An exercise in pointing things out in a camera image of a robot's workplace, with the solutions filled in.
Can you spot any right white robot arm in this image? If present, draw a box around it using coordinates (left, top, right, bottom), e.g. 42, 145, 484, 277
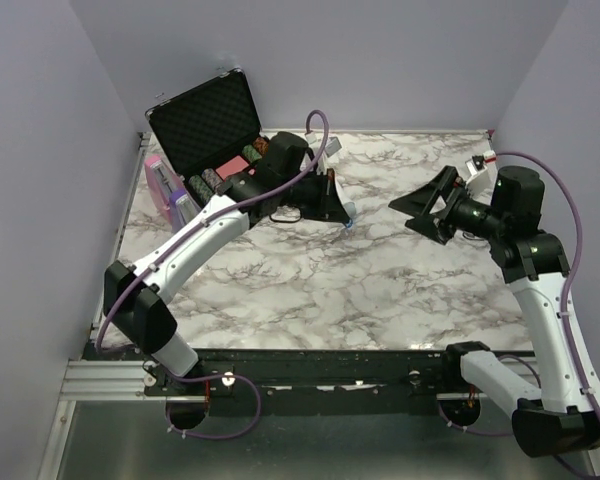
389, 166, 600, 457

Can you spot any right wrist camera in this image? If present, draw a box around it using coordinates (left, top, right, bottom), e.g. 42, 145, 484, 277
465, 150, 497, 198

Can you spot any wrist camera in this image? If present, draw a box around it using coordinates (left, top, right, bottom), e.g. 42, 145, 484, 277
322, 136, 342, 161
465, 150, 497, 198

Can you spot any aluminium frame profile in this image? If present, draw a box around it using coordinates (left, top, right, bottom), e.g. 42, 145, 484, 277
37, 132, 152, 479

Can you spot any white microphone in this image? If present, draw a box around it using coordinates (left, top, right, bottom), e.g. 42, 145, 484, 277
343, 202, 357, 220

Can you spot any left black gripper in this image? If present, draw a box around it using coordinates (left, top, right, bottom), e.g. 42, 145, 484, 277
279, 169, 350, 224

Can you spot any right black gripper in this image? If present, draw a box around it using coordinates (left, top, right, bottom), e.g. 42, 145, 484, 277
390, 163, 509, 245

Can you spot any pink metronome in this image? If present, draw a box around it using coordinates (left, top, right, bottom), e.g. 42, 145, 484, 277
144, 155, 178, 230

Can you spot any black poker chip case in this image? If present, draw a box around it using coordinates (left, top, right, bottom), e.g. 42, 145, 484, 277
145, 69, 262, 206

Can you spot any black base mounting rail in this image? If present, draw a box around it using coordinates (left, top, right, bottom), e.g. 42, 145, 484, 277
144, 349, 484, 424

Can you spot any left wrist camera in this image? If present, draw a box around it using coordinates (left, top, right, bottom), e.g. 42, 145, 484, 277
322, 136, 342, 161

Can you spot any purple metronome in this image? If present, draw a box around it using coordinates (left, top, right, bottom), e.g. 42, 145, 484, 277
169, 188, 200, 233

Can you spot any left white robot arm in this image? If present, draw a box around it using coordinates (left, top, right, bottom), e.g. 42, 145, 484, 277
102, 132, 355, 395

